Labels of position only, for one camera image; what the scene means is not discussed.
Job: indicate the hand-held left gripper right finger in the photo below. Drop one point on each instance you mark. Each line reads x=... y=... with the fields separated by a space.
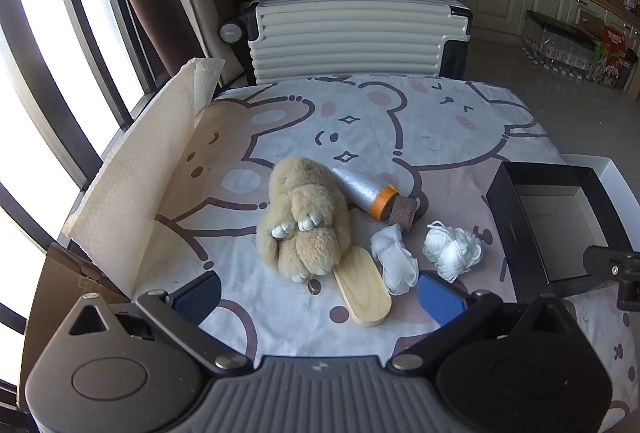
x=440 y=300

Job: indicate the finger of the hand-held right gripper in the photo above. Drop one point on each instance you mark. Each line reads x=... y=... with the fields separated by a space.
x=612 y=265

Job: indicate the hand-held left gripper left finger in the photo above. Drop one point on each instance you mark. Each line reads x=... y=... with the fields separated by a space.
x=200 y=298

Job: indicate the white yarn ball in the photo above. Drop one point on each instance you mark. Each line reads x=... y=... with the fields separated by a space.
x=450 y=250

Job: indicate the white mesh bundle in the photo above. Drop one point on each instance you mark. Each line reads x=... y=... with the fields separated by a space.
x=395 y=258

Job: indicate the oval wooden board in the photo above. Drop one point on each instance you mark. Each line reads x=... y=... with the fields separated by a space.
x=362 y=293

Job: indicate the brown bandage roll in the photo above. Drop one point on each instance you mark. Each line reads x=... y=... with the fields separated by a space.
x=402 y=213

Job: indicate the black cardboard box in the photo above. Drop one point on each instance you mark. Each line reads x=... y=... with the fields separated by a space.
x=510 y=223

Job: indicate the silver film roll orange band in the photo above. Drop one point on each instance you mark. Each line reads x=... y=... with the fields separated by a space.
x=357 y=188

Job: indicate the beige plush bunny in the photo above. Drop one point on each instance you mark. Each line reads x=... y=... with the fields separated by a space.
x=300 y=193

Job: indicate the printed bear blanket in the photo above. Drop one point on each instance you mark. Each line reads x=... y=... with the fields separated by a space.
x=425 y=128

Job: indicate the red green carton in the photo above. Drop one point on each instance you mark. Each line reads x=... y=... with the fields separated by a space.
x=612 y=58

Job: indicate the pack of water bottles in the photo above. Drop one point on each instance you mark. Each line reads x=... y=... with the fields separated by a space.
x=560 y=48

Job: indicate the small brown carton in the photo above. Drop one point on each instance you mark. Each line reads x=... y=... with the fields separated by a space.
x=590 y=23

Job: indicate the white ribbed suitcase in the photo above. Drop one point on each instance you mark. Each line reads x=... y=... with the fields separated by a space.
x=345 y=38

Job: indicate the window frame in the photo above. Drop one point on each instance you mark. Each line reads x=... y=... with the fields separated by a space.
x=85 y=13

